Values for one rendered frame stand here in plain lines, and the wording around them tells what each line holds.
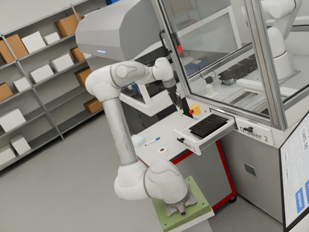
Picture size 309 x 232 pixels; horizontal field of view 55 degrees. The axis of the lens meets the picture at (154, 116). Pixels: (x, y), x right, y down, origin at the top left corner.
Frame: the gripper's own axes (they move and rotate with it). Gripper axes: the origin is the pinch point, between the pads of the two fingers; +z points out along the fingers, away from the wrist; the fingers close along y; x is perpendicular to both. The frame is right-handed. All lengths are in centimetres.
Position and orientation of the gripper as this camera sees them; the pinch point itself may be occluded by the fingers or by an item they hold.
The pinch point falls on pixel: (180, 109)
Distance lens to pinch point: 223.4
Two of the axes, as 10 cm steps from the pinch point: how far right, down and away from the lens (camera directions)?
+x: 7.8, -5.1, 3.7
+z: 3.6, 8.4, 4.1
